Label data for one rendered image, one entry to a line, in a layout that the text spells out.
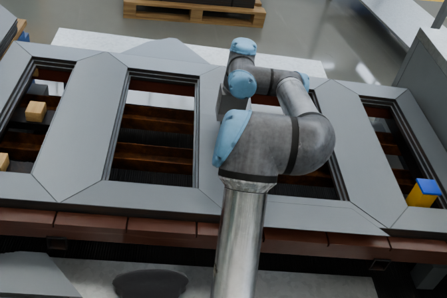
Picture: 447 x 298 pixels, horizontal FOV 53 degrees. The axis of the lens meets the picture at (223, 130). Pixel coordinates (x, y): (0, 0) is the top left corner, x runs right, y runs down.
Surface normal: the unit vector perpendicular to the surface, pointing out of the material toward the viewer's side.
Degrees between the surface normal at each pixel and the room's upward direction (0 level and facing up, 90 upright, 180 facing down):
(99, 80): 0
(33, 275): 0
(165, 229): 0
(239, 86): 90
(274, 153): 65
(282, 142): 44
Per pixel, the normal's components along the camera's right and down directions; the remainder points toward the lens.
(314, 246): 0.04, 0.65
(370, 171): 0.16, -0.75
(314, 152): 0.47, 0.19
